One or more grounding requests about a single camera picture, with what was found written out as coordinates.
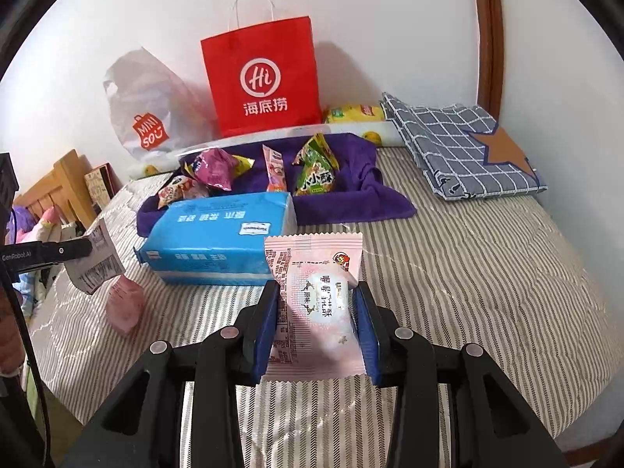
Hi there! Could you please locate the light wooden furniture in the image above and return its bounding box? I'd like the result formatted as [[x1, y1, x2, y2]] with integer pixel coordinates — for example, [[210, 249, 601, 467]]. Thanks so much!
[[12, 149, 98, 230]]

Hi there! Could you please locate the pink stick snack packet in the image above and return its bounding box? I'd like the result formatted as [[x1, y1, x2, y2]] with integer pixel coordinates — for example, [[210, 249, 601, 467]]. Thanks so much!
[[262, 144, 286, 193]]

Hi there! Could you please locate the person's left hand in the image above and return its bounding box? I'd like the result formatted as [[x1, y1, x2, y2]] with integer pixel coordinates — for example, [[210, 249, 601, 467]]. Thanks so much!
[[0, 285, 25, 376]]

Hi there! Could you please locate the white fruit print pillow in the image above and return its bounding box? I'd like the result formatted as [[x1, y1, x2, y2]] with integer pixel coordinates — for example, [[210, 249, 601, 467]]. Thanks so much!
[[129, 124, 405, 179]]

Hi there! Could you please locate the green snack packet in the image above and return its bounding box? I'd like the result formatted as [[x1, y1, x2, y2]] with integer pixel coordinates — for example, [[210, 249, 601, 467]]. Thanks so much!
[[294, 153, 338, 197]]

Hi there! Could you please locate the yellow snack pack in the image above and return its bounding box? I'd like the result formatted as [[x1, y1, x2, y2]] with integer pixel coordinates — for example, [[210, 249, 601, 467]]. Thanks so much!
[[323, 103, 387, 125]]

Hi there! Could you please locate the small pink snack packet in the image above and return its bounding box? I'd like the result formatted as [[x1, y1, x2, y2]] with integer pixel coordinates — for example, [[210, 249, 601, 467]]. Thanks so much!
[[106, 275, 145, 336]]

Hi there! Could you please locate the brown wooden headboard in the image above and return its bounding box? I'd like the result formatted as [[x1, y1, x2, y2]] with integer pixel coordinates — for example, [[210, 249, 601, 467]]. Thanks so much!
[[470, 0, 505, 130]]

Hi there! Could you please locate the purple plush toy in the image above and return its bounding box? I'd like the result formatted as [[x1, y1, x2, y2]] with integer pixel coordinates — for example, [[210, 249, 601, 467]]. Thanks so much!
[[12, 205, 40, 245]]

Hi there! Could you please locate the white plastic shopping bag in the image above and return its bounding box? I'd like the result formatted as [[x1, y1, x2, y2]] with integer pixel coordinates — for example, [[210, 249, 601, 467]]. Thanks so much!
[[102, 48, 220, 161]]

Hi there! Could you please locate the white barcode snack packet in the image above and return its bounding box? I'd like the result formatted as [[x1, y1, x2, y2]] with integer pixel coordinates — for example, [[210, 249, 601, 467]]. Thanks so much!
[[66, 218, 125, 296]]

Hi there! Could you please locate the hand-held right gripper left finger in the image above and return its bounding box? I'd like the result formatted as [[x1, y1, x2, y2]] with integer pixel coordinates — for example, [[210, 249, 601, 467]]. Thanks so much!
[[61, 280, 281, 468]]

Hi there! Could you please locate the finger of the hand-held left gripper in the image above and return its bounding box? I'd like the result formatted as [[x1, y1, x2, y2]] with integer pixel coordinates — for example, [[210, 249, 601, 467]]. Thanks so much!
[[29, 238, 94, 271]]

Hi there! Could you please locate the red paper shopping bag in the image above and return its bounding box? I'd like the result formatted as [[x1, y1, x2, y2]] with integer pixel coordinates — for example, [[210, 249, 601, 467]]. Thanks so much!
[[200, 0, 323, 140]]

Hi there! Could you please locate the pink pastry snack packet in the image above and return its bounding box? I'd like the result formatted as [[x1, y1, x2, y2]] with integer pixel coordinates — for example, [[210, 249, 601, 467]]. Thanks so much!
[[263, 233, 366, 382]]

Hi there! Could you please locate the patterned box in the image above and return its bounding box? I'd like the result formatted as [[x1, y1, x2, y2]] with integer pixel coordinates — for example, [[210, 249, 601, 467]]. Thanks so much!
[[84, 165, 120, 213]]

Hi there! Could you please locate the grey checkered folded quilt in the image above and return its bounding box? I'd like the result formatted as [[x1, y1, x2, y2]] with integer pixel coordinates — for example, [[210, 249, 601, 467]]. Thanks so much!
[[380, 92, 548, 200]]

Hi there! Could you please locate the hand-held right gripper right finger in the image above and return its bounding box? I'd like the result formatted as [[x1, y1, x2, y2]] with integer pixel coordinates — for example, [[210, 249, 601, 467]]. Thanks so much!
[[352, 283, 569, 468]]

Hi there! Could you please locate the purple towel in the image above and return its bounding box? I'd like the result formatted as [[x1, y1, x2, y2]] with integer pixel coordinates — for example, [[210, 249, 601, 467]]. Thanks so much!
[[135, 133, 417, 239]]

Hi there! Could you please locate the yellow triangular snack packet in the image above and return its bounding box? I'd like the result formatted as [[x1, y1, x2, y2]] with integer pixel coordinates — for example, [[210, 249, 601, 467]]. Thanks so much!
[[292, 133, 337, 167]]

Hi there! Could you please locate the purple triangular snack packet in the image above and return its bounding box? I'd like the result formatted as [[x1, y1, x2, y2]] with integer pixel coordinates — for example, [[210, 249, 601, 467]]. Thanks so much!
[[190, 147, 235, 191]]

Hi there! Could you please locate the blue tissue pack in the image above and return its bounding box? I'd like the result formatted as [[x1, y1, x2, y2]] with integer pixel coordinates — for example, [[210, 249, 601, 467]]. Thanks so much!
[[134, 191, 298, 287]]

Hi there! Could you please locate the red white snack packet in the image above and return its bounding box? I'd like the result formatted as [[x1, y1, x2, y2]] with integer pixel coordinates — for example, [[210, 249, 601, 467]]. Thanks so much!
[[157, 175, 197, 209]]

